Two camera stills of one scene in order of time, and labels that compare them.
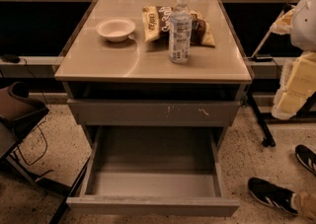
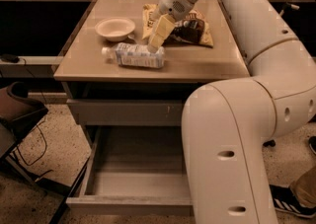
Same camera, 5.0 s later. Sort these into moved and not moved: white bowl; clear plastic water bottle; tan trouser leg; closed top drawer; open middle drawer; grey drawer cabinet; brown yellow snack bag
Moved: tan trouser leg; clear plastic water bottle
Not moved: brown yellow snack bag; white bowl; grey drawer cabinet; closed top drawer; open middle drawer
